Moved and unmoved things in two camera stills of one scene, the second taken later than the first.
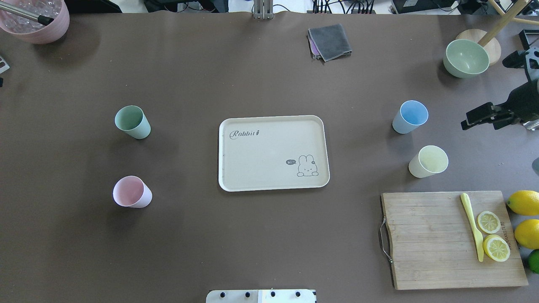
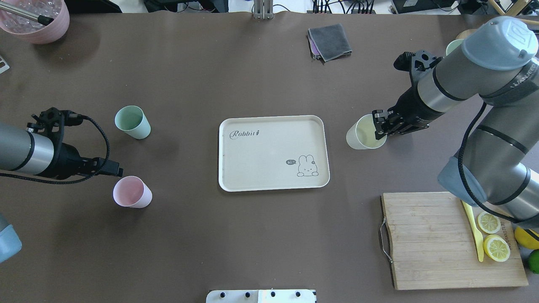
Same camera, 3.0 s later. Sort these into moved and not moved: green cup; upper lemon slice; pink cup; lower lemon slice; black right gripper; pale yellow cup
Moved: pale yellow cup; black right gripper
Not moved: lower lemon slice; green cup; upper lemon slice; pink cup
